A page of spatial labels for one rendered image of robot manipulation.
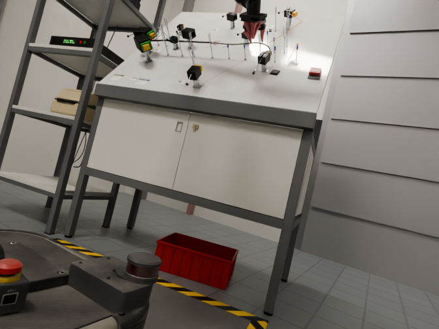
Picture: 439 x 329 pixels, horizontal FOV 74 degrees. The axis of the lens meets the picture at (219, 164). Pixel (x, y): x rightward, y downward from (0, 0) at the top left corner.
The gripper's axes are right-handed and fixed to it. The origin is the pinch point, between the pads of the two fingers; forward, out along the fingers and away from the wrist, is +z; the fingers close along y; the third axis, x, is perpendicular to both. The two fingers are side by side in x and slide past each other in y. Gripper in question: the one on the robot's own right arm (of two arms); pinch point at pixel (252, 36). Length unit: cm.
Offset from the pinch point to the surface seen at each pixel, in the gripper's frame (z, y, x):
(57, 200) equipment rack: 77, 75, 76
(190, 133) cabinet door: 41, 17, 27
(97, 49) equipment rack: 14, 88, 18
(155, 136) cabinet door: 45, 35, 34
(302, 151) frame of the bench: 38, -36, 17
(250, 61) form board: 18.9, 11.6, -21.5
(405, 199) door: 149, -96, -117
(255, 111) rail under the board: 26.6, -11.5, 15.2
